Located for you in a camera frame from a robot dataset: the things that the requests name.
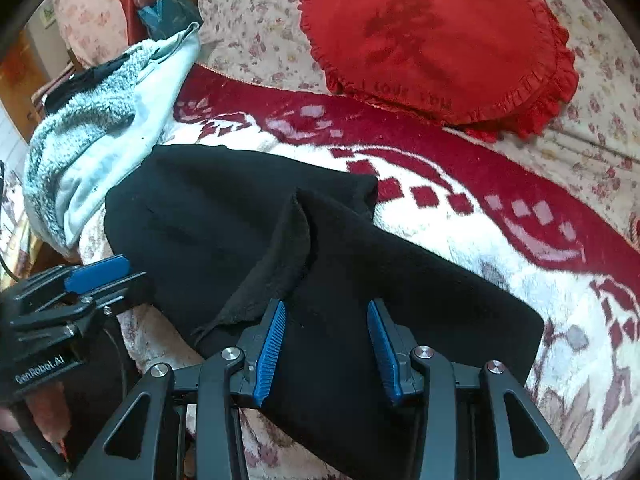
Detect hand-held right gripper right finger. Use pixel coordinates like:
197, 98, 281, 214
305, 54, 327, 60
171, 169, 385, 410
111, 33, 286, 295
366, 299, 583, 480

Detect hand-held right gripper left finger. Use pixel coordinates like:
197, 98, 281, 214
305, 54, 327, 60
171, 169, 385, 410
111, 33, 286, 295
70, 297, 288, 480

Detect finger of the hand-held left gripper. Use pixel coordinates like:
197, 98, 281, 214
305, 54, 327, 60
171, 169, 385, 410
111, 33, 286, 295
14, 254, 151, 307
9, 296, 127, 349

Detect black pants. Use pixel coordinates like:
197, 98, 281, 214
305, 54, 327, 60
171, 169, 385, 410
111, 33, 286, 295
104, 144, 546, 480

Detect red and white plush blanket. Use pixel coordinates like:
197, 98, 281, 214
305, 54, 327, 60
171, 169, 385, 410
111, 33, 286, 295
80, 62, 640, 480

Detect light blue fleece-lined garment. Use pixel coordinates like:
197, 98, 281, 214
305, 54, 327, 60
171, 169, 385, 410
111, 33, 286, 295
22, 22, 203, 257

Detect black cloth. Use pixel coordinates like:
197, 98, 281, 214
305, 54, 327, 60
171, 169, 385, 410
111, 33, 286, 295
44, 52, 127, 114

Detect wooden cabinet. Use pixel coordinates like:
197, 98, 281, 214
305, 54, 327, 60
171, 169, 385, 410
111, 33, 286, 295
0, 30, 57, 128

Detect floral cushion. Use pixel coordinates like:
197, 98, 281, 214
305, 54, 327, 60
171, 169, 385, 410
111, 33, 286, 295
52, 0, 132, 67

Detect teal plastic bag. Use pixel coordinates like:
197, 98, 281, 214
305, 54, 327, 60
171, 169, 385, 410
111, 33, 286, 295
137, 0, 204, 42

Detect dark red cloth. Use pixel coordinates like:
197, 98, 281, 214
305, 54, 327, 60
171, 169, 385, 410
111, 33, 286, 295
112, 0, 151, 47

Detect floral sofa cover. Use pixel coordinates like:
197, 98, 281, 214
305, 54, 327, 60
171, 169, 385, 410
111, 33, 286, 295
197, 0, 640, 241

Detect red heart-shaped ruffled pillow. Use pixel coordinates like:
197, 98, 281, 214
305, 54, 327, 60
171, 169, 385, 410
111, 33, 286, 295
298, 0, 580, 144

